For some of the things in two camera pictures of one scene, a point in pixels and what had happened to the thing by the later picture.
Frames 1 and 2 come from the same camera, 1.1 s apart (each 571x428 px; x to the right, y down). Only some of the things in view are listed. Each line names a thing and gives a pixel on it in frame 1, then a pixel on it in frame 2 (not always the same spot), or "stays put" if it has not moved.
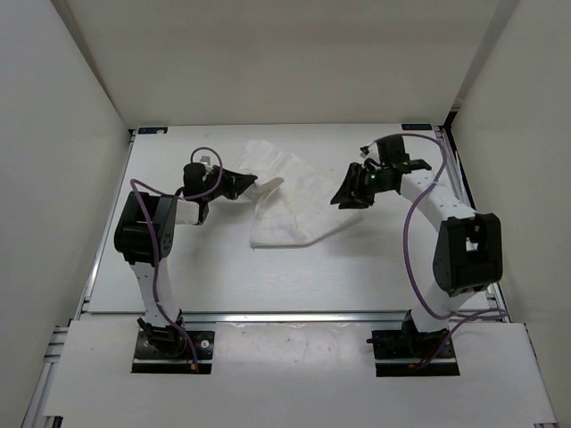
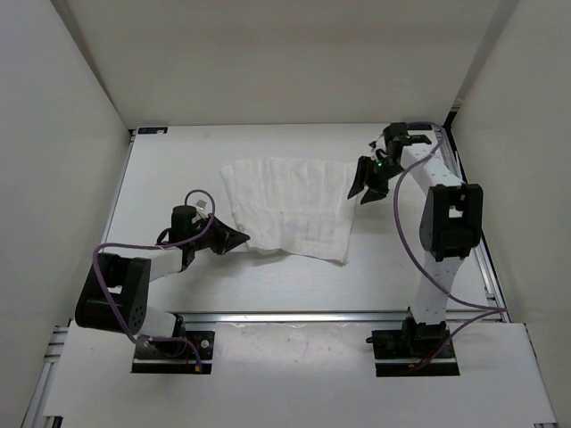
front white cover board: x=300 y=371 stays put
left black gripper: x=235 y=183 → x=227 y=236
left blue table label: x=152 y=129 stays put
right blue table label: x=417 y=127 stays put
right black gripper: x=355 y=199 → x=364 y=168
